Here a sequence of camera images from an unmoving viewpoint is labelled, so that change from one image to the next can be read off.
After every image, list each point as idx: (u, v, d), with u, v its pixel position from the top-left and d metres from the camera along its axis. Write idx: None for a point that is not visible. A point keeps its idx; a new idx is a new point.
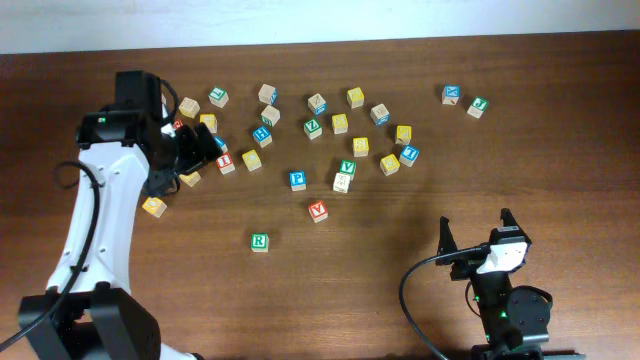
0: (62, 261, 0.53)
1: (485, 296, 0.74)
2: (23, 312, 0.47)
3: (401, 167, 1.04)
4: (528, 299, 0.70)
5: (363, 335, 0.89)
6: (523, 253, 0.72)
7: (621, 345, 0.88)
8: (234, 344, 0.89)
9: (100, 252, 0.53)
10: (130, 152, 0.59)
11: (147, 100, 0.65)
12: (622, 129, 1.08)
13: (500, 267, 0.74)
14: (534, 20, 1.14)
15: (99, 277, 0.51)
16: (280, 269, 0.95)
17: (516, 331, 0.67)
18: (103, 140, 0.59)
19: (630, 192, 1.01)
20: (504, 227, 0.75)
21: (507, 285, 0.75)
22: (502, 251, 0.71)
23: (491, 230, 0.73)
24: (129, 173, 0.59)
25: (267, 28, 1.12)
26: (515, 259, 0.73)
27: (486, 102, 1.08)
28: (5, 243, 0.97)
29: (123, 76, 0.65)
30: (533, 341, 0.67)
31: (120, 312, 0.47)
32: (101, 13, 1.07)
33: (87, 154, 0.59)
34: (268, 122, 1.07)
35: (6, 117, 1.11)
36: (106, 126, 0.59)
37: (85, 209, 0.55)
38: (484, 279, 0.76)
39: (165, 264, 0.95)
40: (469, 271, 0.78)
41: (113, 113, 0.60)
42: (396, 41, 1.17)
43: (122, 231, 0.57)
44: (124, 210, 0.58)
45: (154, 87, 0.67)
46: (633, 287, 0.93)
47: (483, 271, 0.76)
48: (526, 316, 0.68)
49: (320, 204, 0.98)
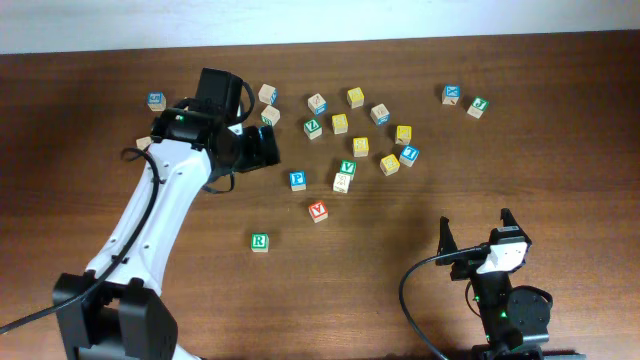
0: (106, 247, 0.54)
1: (485, 296, 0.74)
2: (59, 288, 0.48)
3: (401, 167, 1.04)
4: (527, 298, 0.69)
5: (364, 335, 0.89)
6: (523, 253, 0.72)
7: (621, 345, 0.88)
8: (234, 344, 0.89)
9: (143, 248, 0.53)
10: (197, 155, 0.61)
11: (224, 105, 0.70)
12: (622, 129, 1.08)
13: (500, 267, 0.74)
14: (534, 20, 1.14)
15: (135, 273, 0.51)
16: (280, 269, 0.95)
17: (517, 331, 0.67)
18: (175, 138, 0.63)
19: (630, 192, 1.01)
20: (504, 227, 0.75)
21: (507, 285, 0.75)
22: (502, 251, 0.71)
23: (491, 231, 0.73)
24: (188, 174, 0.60)
25: (267, 28, 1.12)
26: (515, 259, 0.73)
27: (486, 102, 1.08)
28: (5, 243, 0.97)
29: (210, 76, 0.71)
30: (535, 340, 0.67)
31: (147, 314, 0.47)
32: (101, 13, 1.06)
33: (157, 147, 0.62)
34: (267, 122, 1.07)
35: (5, 117, 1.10)
36: (182, 125, 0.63)
37: (141, 202, 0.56)
38: (484, 279, 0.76)
39: (165, 264, 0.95)
40: (469, 271, 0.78)
41: (192, 114, 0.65)
42: (396, 41, 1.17)
43: (168, 232, 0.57)
44: (174, 211, 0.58)
45: (232, 93, 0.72)
46: (633, 286, 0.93)
47: (483, 271, 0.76)
48: (526, 316, 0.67)
49: (320, 204, 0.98)
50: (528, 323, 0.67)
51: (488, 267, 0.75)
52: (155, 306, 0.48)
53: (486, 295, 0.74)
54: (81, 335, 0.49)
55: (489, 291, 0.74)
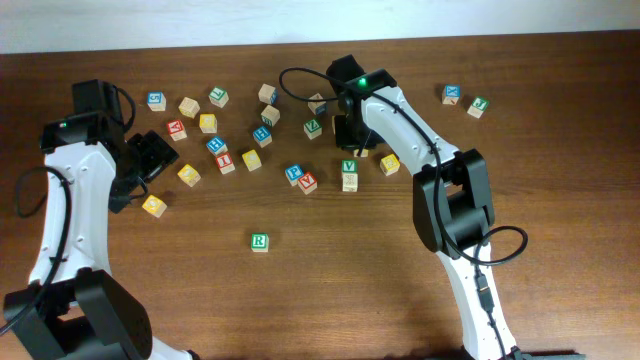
0: (41, 255, 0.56)
1: (368, 82, 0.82)
2: (9, 307, 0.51)
3: (401, 167, 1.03)
4: (475, 160, 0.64)
5: (364, 336, 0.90)
6: (399, 94, 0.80)
7: (621, 345, 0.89)
8: (234, 344, 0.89)
9: (78, 241, 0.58)
10: (94, 150, 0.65)
11: (105, 104, 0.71)
12: (621, 130, 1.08)
13: (387, 106, 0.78)
14: (535, 20, 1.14)
15: (78, 264, 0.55)
16: (280, 268, 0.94)
17: (465, 170, 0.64)
18: (67, 143, 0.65)
19: (631, 192, 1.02)
20: (339, 61, 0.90)
21: (407, 142, 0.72)
22: (392, 90, 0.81)
23: (390, 80, 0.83)
24: (95, 167, 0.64)
25: (267, 27, 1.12)
26: (396, 94, 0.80)
27: (486, 102, 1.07)
28: (8, 242, 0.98)
29: (77, 86, 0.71)
30: (475, 224, 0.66)
31: (105, 292, 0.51)
32: (99, 13, 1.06)
33: (52, 157, 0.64)
34: (267, 122, 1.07)
35: (6, 118, 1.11)
36: (68, 130, 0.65)
37: (56, 207, 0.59)
38: (370, 110, 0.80)
39: (165, 264, 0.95)
40: (391, 116, 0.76)
41: (73, 118, 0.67)
42: (396, 41, 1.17)
43: (98, 222, 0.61)
44: (97, 201, 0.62)
45: (111, 94, 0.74)
46: (633, 287, 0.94)
47: (373, 103, 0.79)
48: (476, 168, 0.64)
49: (309, 175, 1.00)
50: (479, 196, 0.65)
51: (373, 87, 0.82)
52: (110, 283, 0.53)
53: (366, 96, 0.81)
54: (49, 341, 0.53)
55: (413, 156, 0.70)
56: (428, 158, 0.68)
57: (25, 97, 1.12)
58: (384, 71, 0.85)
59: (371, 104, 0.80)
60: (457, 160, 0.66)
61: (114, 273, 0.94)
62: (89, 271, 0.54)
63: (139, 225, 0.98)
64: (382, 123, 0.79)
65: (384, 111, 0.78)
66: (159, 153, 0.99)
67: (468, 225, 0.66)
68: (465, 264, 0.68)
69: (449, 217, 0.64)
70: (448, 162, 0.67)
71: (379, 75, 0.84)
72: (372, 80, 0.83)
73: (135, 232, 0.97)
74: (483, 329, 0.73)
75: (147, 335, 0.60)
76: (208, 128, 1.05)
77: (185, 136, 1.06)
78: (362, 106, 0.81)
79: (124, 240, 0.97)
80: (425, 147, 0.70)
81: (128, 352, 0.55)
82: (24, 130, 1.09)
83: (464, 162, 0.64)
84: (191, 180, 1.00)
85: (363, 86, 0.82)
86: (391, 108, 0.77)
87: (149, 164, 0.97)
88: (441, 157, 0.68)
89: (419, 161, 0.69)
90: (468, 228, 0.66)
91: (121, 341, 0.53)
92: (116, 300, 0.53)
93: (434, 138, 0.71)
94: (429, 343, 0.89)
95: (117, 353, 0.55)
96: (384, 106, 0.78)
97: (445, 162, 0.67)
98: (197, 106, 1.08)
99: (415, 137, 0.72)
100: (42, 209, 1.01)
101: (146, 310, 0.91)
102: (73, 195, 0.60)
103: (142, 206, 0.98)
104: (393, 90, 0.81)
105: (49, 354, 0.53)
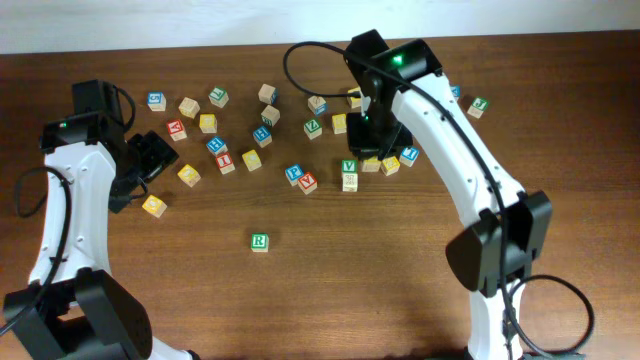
0: (42, 255, 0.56)
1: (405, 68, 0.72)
2: (8, 307, 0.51)
3: (401, 167, 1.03)
4: (540, 207, 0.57)
5: (364, 335, 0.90)
6: (439, 85, 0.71)
7: (621, 345, 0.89)
8: (234, 344, 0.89)
9: (78, 241, 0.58)
10: (93, 150, 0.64)
11: (105, 104, 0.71)
12: (622, 130, 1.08)
13: (427, 103, 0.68)
14: (535, 19, 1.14)
15: (78, 264, 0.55)
16: (280, 268, 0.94)
17: (529, 218, 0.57)
18: (67, 143, 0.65)
19: (631, 192, 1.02)
20: (366, 41, 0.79)
21: (456, 169, 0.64)
22: (430, 79, 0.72)
23: (433, 67, 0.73)
24: (95, 167, 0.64)
25: (267, 27, 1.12)
26: (436, 86, 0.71)
27: (486, 102, 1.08)
28: (7, 242, 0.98)
29: (77, 86, 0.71)
30: (521, 264, 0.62)
31: (105, 292, 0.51)
32: (99, 13, 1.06)
33: (53, 157, 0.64)
34: (268, 122, 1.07)
35: (6, 117, 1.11)
36: (68, 130, 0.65)
37: (57, 207, 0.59)
38: (407, 104, 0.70)
39: (165, 264, 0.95)
40: (435, 116, 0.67)
41: (73, 118, 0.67)
42: (396, 41, 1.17)
43: (98, 222, 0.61)
44: (97, 201, 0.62)
45: (111, 94, 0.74)
46: (633, 287, 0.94)
47: (413, 99, 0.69)
48: (542, 217, 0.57)
49: (309, 175, 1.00)
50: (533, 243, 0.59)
51: (409, 72, 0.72)
52: (110, 283, 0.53)
53: (404, 86, 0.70)
54: (48, 341, 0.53)
55: (463, 187, 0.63)
56: (487, 197, 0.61)
57: (25, 97, 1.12)
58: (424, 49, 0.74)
59: (407, 94, 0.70)
60: (519, 203, 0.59)
61: (114, 273, 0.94)
62: (89, 271, 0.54)
63: (139, 225, 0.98)
64: (420, 127, 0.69)
65: (427, 115, 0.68)
66: (159, 154, 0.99)
67: (514, 265, 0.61)
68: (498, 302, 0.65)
69: (500, 266, 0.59)
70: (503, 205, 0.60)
71: (417, 54, 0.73)
72: (411, 61, 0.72)
73: (135, 232, 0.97)
74: (497, 351, 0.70)
75: (148, 336, 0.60)
76: (208, 128, 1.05)
77: (185, 136, 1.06)
78: (398, 99, 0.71)
79: (124, 240, 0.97)
80: (484, 180, 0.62)
81: (128, 352, 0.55)
82: (24, 130, 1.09)
83: (529, 211, 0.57)
84: (191, 180, 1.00)
85: (398, 71, 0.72)
86: (433, 106, 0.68)
87: (149, 165, 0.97)
88: (502, 196, 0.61)
89: (472, 193, 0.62)
90: (515, 270, 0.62)
91: (121, 341, 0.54)
92: (116, 300, 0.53)
93: (492, 166, 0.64)
94: (429, 342, 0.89)
95: (117, 353, 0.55)
96: (428, 109, 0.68)
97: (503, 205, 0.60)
98: (197, 106, 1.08)
99: (467, 157, 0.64)
100: (42, 209, 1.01)
101: (146, 310, 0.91)
102: (73, 195, 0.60)
103: (142, 206, 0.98)
104: (436, 79, 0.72)
105: (49, 354, 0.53)
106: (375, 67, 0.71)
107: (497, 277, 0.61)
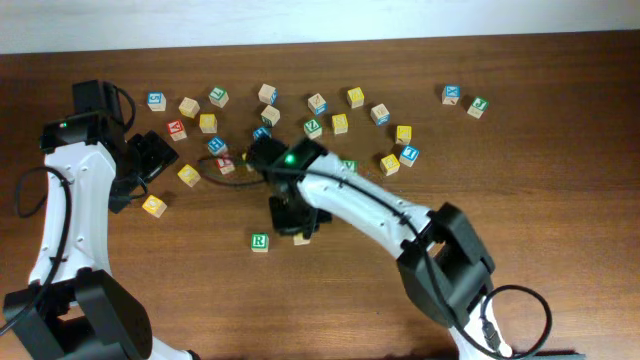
0: (41, 255, 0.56)
1: (299, 162, 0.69)
2: (9, 306, 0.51)
3: (401, 167, 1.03)
4: (453, 216, 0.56)
5: (363, 335, 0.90)
6: (341, 170, 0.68)
7: (621, 345, 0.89)
8: (235, 344, 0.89)
9: (78, 241, 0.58)
10: (93, 150, 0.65)
11: (105, 104, 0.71)
12: (621, 130, 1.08)
13: (338, 191, 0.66)
14: (535, 20, 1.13)
15: (78, 264, 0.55)
16: (280, 268, 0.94)
17: (448, 231, 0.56)
18: (67, 143, 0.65)
19: (631, 192, 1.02)
20: (254, 145, 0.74)
21: (375, 218, 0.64)
22: (333, 165, 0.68)
23: (310, 148, 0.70)
24: (95, 168, 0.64)
25: (266, 27, 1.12)
26: (332, 166, 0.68)
27: (486, 102, 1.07)
28: (8, 242, 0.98)
29: (77, 86, 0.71)
30: (477, 280, 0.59)
31: (105, 292, 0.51)
32: (99, 13, 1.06)
33: (52, 157, 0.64)
34: (268, 122, 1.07)
35: (6, 118, 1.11)
36: (68, 130, 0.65)
37: (56, 207, 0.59)
38: (313, 192, 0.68)
39: (165, 264, 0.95)
40: (344, 197, 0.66)
41: (73, 118, 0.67)
42: (396, 41, 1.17)
43: (98, 222, 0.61)
44: (97, 201, 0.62)
45: (111, 94, 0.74)
46: (633, 287, 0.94)
47: (312, 183, 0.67)
48: (458, 226, 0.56)
49: None
50: (470, 252, 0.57)
51: (304, 163, 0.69)
52: (110, 283, 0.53)
53: (301, 175, 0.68)
54: (48, 340, 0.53)
55: (384, 234, 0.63)
56: (403, 232, 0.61)
57: (25, 97, 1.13)
58: (306, 138, 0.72)
59: (319, 188, 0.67)
60: (434, 222, 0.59)
61: (114, 273, 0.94)
62: (89, 271, 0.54)
63: (139, 225, 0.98)
64: (334, 205, 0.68)
65: (328, 190, 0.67)
66: (159, 154, 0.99)
67: (470, 285, 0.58)
68: (474, 324, 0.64)
69: (451, 290, 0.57)
70: (425, 227, 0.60)
71: (302, 146, 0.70)
72: (299, 153, 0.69)
73: (135, 232, 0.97)
74: None
75: (148, 336, 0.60)
76: (208, 128, 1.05)
77: (185, 136, 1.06)
78: (303, 192, 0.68)
79: (124, 240, 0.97)
80: (394, 220, 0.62)
81: (128, 352, 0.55)
82: (24, 130, 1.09)
83: (442, 223, 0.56)
84: (191, 180, 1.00)
85: (292, 167, 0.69)
86: (346, 193, 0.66)
87: (149, 165, 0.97)
88: (415, 224, 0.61)
89: (391, 240, 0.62)
90: (475, 290, 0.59)
91: (121, 341, 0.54)
92: (116, 300, 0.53)
93: (398, 202, 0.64)
94: (428, 342, 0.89)
95: (117, 353, 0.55)
96: (327, 184, 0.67)
97: (421, 229, 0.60)
98: (197, 106, 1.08)
99: (376, 213, 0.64)
100: (42, 210, 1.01)
101: (147, 310, 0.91)
102: (72, 195, 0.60)
103: (142, 206, 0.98)
104: (327, 160, 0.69)
105: (49, 353, 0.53)
106: (270, 167, 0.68)
107: (456, 303, 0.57)
